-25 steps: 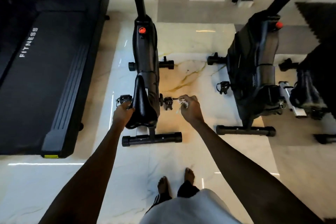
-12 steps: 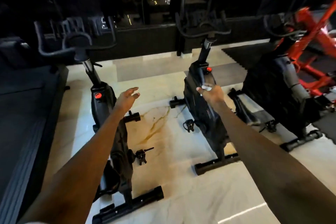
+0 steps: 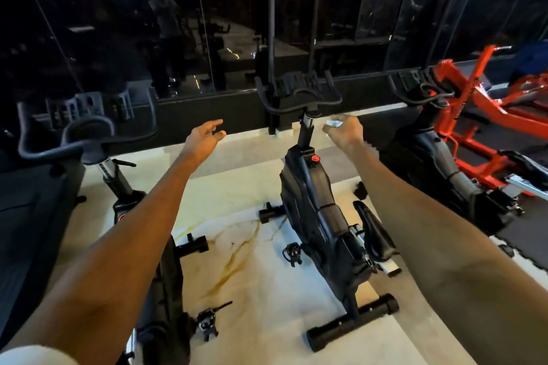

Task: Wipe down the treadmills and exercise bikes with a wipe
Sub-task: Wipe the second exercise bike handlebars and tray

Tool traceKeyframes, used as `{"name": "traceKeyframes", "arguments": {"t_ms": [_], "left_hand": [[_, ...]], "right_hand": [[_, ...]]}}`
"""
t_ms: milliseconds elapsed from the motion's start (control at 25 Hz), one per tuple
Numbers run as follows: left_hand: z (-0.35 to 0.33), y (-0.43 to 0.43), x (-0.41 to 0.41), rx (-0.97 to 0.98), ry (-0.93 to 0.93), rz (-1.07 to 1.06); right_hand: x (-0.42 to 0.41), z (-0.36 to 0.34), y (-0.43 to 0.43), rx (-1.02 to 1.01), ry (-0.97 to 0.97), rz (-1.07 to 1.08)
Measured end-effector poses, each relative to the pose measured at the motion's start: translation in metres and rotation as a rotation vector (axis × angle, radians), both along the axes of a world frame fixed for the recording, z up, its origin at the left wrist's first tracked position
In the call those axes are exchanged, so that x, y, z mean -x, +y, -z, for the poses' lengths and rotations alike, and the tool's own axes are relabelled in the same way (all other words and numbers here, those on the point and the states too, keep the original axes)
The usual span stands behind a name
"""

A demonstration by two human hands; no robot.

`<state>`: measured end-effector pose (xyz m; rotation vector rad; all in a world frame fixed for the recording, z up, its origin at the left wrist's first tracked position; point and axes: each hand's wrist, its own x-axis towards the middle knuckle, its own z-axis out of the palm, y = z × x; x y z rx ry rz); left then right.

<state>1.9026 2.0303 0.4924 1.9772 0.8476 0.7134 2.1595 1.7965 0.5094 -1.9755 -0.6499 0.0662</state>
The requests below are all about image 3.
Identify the black interlocking foam mat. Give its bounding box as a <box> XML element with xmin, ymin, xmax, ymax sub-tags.
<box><xmin>497</xmin><ymin>198</ymin><xmax>548</xmax><ymax>271</ymax></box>

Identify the black treadmill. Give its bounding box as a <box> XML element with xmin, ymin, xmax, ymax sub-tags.
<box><xmin>0</xmin><ymin>155</ymin><xmax>87</xmax><ymax>353</ymax></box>

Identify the person's right forearm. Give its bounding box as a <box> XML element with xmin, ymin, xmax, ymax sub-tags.
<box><xmin>351</xmin><ymin>145</ymin><xmax>548</xmax><ymax>365</ymax></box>

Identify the red gym machine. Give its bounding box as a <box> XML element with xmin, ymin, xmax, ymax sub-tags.
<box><xmin>432</xmin><ymin>44</ymin><xmax>548</xmax><ymax>199</ymax></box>

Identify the person's left hand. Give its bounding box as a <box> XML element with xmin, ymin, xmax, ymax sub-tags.
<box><xmin>175</xmin><ymin>118</ymin><xmax>228</xmax><ymax>171</ymax></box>

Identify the person's right hand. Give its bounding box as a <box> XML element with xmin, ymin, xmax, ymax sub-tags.
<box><xmin>322</xmin><ymin>115</ymin><xmax>378</xmax><ymax>158</ymax></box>

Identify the person's left forearm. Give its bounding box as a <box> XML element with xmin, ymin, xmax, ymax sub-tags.
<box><xmin>0</xmin><ymin>153</ymin><xmax>196</xmax><ymax>365</ymax></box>

